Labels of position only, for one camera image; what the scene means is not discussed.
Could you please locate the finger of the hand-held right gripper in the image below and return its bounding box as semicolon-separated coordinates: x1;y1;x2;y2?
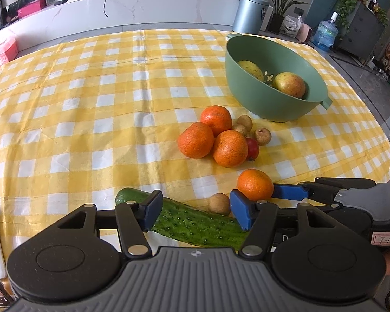
272;177;378;202

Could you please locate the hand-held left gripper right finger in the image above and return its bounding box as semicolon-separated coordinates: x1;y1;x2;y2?
229;189;338;258

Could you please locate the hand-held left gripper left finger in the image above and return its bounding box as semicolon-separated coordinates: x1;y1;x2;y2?
56;189;164;258

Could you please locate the orange tangerine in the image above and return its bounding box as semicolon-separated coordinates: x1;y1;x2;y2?
237;169;274;201
200;105;233;137
213;129;249;168
177;122;215;159

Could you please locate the green plastic colander bowl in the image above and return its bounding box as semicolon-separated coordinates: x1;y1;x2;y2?
225;32;333;123

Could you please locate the green cucumber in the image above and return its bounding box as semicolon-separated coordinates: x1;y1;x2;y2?
115;187;250;248

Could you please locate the small red fruit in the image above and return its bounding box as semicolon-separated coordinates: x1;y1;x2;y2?
245;138;260;162

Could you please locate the red yellow apple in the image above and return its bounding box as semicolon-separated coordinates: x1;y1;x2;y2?
272;72;307;99

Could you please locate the yellow checked tablecloth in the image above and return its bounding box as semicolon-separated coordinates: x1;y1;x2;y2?
0;29;390;267

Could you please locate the yellow pear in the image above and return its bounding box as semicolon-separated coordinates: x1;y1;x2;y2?
237;60;265;82

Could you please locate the small pink appliance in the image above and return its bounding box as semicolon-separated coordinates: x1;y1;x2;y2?
296;23;313;43

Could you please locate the blue water jug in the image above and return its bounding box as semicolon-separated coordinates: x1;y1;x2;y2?
312;12;339;52

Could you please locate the white plastic bag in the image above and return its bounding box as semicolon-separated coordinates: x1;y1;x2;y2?
280;15;302;38

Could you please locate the long-leaf plant in black pot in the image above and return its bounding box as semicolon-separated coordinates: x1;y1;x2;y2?
262;0;316;35

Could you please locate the grey metal cabinet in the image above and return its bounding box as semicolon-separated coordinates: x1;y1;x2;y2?
336;3;386;62

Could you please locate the grey metal trash can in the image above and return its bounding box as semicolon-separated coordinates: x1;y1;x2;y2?
232;0;270;35

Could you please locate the white marble media console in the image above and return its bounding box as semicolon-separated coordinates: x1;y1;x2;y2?
0;0;248;56

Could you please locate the large pink storage box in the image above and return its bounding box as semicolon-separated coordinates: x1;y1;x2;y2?
0;37;19;64

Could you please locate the magenta flat box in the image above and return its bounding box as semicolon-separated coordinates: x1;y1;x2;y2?
17;0;46;18

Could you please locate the black cable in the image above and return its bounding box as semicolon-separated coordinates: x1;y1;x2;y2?
104;0;118;18

